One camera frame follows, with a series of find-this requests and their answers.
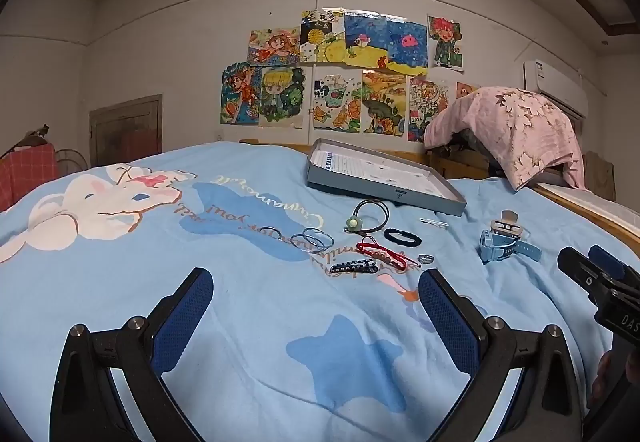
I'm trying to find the round fan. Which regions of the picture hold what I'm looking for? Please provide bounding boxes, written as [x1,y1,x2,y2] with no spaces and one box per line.
[54,149,88,177]

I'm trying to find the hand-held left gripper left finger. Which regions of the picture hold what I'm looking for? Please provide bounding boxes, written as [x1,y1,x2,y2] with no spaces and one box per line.
[49,267,216,442]

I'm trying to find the group of wall drawings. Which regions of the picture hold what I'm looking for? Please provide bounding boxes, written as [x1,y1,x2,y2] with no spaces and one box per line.
[220,9,481,143]

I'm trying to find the blue wrist watch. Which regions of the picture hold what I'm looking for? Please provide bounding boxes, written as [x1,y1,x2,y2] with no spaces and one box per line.
[479,228,542,264]

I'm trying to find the pink floral cloth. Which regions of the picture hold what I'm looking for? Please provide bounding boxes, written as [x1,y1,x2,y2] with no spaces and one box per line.
[424,86,586,193]

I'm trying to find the red plaid cloth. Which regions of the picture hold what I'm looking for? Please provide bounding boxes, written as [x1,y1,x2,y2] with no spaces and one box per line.
[0,143,60,213]

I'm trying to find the black fuzzy hair tie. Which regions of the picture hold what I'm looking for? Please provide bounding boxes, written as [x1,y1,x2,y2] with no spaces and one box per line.
[383,228,422,247]

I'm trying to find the light blue printed blanket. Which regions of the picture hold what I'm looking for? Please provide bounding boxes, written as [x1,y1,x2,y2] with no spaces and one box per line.
[0,140,640,442]

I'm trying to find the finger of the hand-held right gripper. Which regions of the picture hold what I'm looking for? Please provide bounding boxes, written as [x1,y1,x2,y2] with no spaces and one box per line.
[588,245,629,279]
[557,246,604,294]

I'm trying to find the pale hair claw clip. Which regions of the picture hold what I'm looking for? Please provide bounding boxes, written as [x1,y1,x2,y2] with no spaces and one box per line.
[490,209,531,240]

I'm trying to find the white air conditioner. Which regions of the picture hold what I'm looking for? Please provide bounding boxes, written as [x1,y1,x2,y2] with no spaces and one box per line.
[523,59,590,117]

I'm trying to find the thin blue hair tie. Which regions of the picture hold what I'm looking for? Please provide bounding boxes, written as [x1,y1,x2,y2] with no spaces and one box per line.
[304,227,334,249]
[290,233,322,253]

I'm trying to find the black dotted hair clip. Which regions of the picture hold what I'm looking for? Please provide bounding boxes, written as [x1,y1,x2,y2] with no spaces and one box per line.
[329,258,378,274]

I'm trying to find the wooden wall cabinet door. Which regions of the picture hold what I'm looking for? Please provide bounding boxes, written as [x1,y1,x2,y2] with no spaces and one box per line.
[89,94,163,167]

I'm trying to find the grey cardboard box tray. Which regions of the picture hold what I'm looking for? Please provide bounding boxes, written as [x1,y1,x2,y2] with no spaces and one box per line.
[306,138,467,217]

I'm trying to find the brown hair tie green flower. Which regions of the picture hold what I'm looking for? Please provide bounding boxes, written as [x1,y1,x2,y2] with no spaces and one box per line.
[343,198,392,235]

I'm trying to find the person's right hand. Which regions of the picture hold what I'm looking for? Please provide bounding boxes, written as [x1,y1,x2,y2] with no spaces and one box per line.
[596,351,615,393]

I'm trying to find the red braided bracelet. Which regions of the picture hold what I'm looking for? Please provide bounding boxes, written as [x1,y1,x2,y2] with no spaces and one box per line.
[356,236,411,269]

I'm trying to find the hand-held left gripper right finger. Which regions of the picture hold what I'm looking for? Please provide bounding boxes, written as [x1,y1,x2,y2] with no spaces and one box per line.
[417,268,586,442]

